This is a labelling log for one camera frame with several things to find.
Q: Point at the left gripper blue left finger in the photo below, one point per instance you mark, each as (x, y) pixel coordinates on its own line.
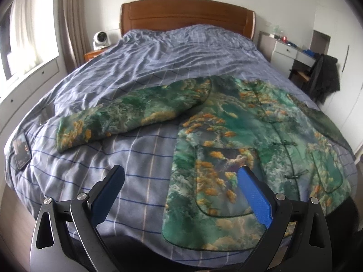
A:
(52, 248)

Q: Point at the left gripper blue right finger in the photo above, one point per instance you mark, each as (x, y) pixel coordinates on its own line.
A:
(309, 248)

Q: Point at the green floral padded jacket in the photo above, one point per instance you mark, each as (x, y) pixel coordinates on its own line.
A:
(225, 123)

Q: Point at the black smartphone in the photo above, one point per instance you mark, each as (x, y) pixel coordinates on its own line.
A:
(22, 153)

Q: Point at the black coat on chair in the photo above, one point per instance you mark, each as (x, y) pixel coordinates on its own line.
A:
(323, 78)

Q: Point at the wooden chair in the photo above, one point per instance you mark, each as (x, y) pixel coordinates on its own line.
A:
(300, 74)

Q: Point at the wooden nightstand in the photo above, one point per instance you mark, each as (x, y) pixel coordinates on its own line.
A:
(91, 55)

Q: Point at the white dresser desk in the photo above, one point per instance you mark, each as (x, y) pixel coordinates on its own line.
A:
(283, 57)

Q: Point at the white desk fan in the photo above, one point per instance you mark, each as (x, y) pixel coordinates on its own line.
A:
(100, 40)

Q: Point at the beige curtain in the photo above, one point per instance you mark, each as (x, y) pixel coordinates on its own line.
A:
(74, 41)

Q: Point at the brown wooden headboard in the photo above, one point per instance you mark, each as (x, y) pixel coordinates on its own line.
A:
(166, 15)

